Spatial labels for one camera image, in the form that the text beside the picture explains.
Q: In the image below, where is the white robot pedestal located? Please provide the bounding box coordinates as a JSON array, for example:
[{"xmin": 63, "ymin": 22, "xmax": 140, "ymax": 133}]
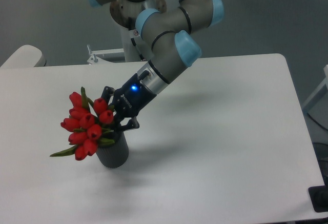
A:
[{"xmin": 86, "ymin": 0, "xmax": 167, "ymax": 65}]

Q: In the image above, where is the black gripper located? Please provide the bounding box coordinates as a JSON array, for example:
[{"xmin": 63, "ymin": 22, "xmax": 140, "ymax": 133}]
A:
[{"xmin": 101, "ymin": 73, "xmax": 157, "ymax": 132}]

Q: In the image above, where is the white frame at right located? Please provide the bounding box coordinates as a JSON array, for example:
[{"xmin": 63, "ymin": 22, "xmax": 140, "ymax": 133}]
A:
[{"xmin": 301, "ymin": 65, "xmax": 327, "ymax": 113}]

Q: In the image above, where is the grey ribbed vase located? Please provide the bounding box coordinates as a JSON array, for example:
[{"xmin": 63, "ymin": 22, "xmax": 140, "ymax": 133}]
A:
[{"xmin": 96, "ymin": 132, "xmax": 129, "ymax": 168}]

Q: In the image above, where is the black device at table edge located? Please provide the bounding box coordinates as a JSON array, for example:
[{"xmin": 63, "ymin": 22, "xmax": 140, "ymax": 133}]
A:
[{"xmin": 308, "ymin": 186, "xmax": 327, "ymax": 213}]

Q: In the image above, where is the red tulip bouquet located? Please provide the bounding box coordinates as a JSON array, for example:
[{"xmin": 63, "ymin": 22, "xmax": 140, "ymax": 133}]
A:
[{"xmin": 50, "ymin": 87, "xmax": 117, "ymax": 161}]

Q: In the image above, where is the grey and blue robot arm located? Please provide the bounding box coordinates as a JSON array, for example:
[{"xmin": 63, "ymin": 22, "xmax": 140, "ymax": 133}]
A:
[{"xmin": 89, "ymin": 0, "xmax": 224, "ymax": 131}]

